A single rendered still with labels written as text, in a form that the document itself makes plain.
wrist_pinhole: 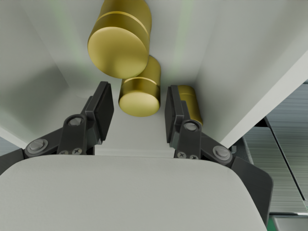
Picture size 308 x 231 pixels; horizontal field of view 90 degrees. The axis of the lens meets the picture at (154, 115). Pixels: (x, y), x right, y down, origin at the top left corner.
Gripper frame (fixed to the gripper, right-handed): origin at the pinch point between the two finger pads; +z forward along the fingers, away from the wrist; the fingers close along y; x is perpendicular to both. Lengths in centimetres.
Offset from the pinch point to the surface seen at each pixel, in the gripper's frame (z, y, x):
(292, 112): 2.5, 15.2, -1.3
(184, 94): 3.9, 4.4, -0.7
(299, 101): 3.9, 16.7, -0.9
